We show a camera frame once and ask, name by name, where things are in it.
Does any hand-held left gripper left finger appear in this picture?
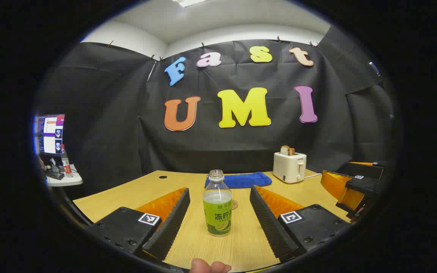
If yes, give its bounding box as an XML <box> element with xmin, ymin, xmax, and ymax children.
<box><xmin>86</xmin><ymin>187</ymin><xmax>191</xmax><ymax>262</ymax></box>

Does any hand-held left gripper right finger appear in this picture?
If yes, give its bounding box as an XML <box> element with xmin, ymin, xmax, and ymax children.
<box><xmin>250</xmin><ymin>185</ymin><xmax>352</xmax><ymax>263</ymax></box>

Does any green label water bottle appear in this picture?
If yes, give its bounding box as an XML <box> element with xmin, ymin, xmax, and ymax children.
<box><xmin>203</xmin><ymin>169</ymin><xmax>233</xmax><ymax>237</ymax></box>

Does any red label bottle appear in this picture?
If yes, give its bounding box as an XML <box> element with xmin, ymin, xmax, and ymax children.
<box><xmin>60</xmin><ymin>144</ymin><xmax>74</xmax><ymax>178</ymax></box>

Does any blue towel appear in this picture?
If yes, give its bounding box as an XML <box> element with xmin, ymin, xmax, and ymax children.
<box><xmin>204</xmin><ymin>172</ymin><xmax>273</xmax><ymax>189</ymax></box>

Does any white toaster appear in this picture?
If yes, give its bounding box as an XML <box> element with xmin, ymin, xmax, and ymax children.
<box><xmin>273</xmin><ymin>152</ymin><xmax>307</xmax><ymax>184</ymax></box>

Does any small white side table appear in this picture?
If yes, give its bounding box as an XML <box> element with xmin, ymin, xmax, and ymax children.
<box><xmin>44</xmin><ymin>164</ymin><xmax>83</xmax><ymax>187</ymax></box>

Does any computer monitor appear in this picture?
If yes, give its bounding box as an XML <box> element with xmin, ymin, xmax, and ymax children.
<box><xmin>35</xmin><ymin>115</ymin><xmax>65</xmax><ymax>156</ymax></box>

